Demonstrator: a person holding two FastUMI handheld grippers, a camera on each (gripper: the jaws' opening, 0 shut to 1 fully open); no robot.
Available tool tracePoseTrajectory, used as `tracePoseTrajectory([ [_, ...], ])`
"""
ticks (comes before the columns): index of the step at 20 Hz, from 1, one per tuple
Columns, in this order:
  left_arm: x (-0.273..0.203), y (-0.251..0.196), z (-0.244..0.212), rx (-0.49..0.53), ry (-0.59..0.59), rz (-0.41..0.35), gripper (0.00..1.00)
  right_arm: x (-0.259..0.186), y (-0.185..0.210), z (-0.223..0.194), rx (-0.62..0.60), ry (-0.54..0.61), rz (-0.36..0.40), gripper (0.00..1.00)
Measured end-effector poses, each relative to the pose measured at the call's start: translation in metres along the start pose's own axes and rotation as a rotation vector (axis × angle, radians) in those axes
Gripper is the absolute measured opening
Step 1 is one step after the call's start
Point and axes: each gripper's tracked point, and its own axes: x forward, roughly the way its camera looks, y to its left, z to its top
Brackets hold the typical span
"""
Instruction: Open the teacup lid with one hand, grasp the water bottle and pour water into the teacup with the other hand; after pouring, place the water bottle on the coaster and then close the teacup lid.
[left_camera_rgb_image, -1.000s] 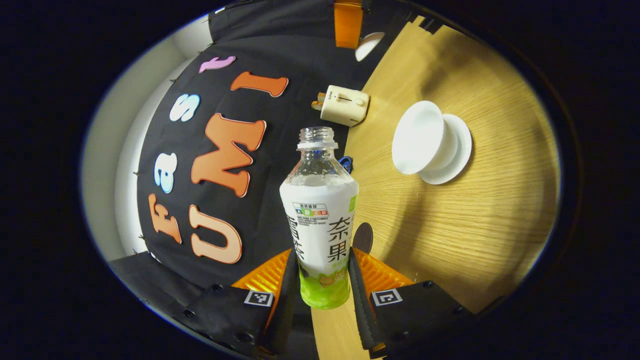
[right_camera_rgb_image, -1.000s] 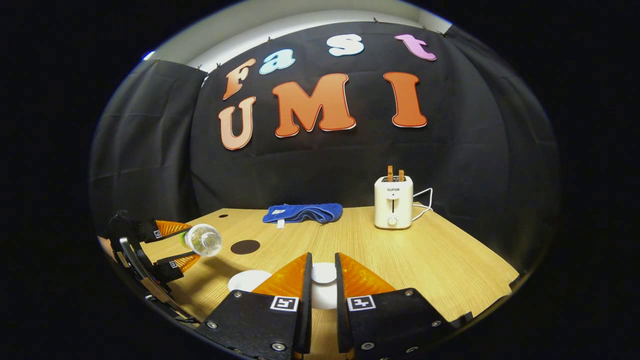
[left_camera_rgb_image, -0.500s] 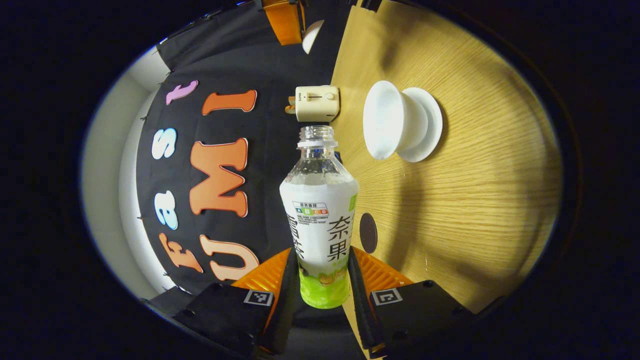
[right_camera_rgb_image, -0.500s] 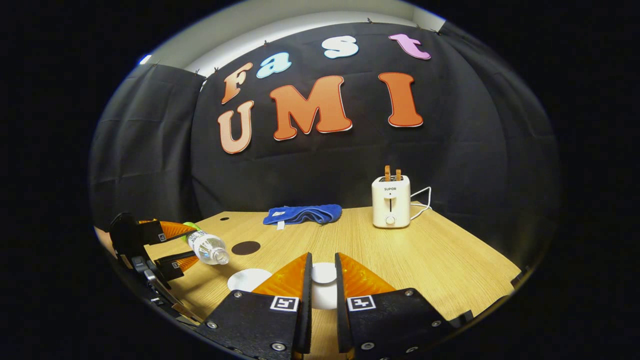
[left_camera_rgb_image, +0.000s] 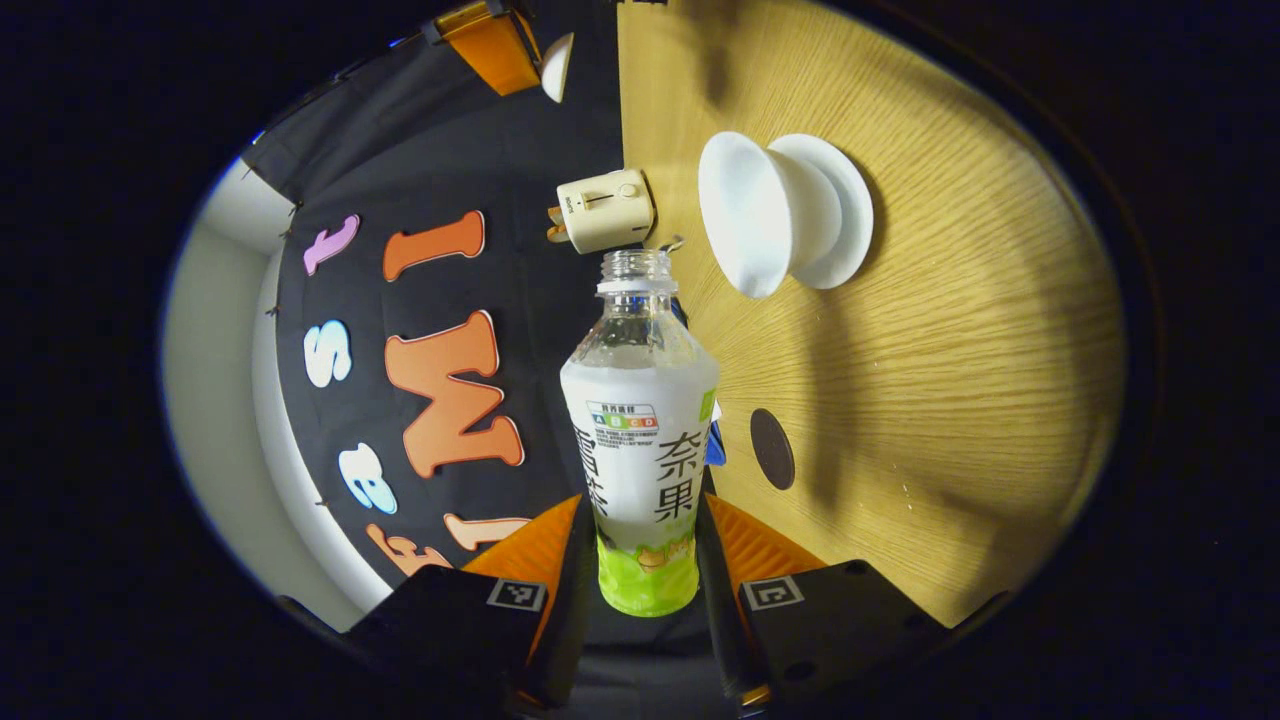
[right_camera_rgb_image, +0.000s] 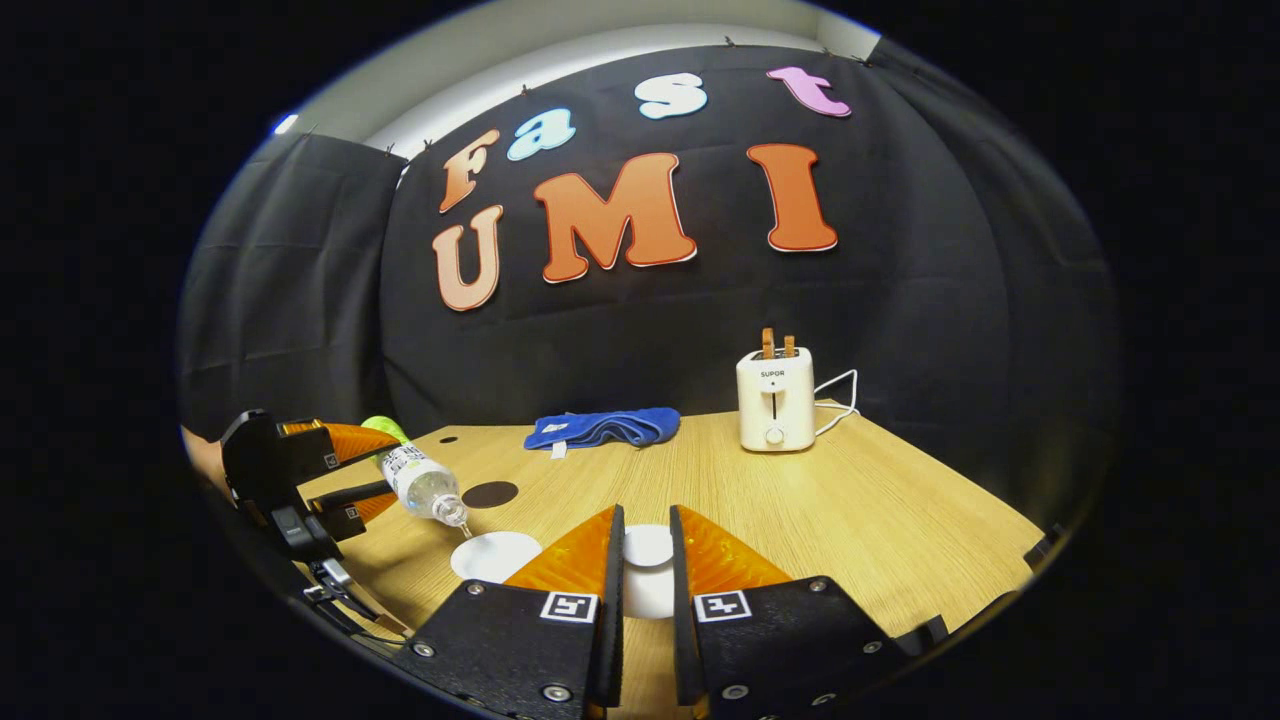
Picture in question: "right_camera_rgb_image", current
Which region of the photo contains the blue towel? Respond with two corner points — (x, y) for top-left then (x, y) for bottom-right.
(524, 407), (682, 453)

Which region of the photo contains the white teacup lid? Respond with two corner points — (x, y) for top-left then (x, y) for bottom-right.
(622, 524), (677, 619)

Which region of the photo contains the white toaster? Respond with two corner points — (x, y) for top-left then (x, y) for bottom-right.
(736, 348), (817, 453)

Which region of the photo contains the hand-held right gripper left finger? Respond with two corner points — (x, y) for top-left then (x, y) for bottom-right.
(392, 505), (626, 720)

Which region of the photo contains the white teacup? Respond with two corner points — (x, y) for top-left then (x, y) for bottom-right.
(450, 531), (543, 584)

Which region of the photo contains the black backdrop cloth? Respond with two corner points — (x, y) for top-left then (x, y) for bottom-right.
(178, 45), (1116, 521)

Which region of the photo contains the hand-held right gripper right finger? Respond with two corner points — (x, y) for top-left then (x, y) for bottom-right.
(670, 505), (913, 720)

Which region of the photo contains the clear water bottle green label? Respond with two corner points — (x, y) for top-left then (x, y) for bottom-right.
(361, 416), (471, 529)

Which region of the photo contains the white toaster cable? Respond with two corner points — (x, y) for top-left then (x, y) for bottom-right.
(814, 369), (860, 438)

